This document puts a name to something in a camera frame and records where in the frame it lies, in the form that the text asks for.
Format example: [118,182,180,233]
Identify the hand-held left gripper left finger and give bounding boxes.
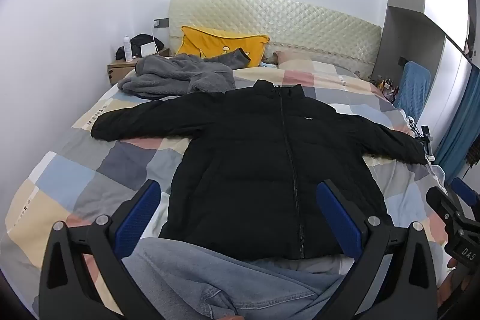
[37,178,166,320]

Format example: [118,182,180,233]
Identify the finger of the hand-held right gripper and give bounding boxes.
[451,177,480,212]
[426,186,457,221]

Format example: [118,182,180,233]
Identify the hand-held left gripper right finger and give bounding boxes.
[316,178,440,320]

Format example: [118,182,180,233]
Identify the black puffer jacket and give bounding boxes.
[91,79,429,261]

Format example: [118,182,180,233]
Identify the person's right hand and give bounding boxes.
[438,256,474,309]

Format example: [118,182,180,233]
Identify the blue curtain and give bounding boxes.
[434,66,480,175]

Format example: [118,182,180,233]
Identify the pastel checked bed cover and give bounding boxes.
[0,59,451,320]

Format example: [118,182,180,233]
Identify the black phone stand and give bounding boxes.
[409,117,436,160]

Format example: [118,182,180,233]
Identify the person's blue jeans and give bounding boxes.
[122,238,356,320]

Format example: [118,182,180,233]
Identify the blue towel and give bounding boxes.
[394,61,432,122]

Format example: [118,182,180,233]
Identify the group of small bottles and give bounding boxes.
[369,76,400,102]

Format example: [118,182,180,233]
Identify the wooden nightstand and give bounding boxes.
[107,47,172,86]

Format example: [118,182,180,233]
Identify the grey fleece garment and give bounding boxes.
[117,47,251,100]

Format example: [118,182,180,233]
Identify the white spray bottle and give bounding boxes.
[123,34,134,63]

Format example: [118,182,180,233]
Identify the pink pillow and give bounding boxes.
[272,50,314,64]

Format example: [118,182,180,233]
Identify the black bag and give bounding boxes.
[116,34,166,61]

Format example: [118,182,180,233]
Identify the yellow pillow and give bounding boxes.
[175,25,271,68]

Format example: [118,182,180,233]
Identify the cream quilted headboard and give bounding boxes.
[167,0,382,78]

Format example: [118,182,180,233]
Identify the white charging cable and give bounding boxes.
[151,22,170,57]

